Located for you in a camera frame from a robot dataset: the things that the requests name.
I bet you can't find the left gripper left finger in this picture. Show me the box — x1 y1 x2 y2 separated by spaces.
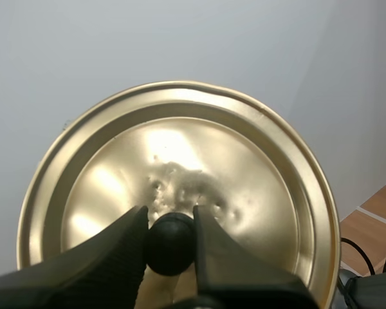
0 205 149 309

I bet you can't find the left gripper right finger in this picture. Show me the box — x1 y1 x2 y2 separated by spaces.
192 205 320 309

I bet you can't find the gold pot lid black knob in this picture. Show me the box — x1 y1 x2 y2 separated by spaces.
15 80 342 309

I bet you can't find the black cable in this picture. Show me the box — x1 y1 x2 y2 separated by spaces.
340 237 386 278

